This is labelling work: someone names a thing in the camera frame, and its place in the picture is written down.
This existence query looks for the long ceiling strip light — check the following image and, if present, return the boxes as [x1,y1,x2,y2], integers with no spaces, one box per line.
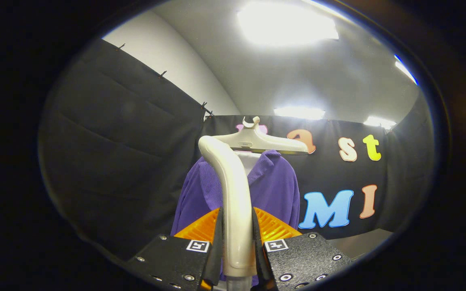
[273,106,326,120]

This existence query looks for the white padded garment form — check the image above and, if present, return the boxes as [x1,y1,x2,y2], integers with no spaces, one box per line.
[233,151,262,176]

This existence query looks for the small square ceiling light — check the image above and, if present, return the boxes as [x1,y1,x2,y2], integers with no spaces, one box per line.
[394,55,419,85]

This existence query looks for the purple jacket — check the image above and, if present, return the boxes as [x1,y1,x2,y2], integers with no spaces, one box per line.
[171,150,301,285]

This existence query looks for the white garment steamer head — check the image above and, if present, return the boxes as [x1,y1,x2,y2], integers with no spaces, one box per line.
[198,135,258,278]

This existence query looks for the white clothes hanger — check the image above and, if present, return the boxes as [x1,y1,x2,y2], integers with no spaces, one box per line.
[213,116,309,156]

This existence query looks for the grey cabinet with dark top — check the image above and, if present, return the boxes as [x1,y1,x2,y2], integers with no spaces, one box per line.
[328,228,393,259]

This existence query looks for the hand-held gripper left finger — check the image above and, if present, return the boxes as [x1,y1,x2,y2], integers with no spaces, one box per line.
[126,207,224,291]

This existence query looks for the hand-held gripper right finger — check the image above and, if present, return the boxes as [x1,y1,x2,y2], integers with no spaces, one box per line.
[252,207,355,290]

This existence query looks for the large ceiling light panel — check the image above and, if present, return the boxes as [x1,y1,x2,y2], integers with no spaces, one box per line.
[237,1,339,46]

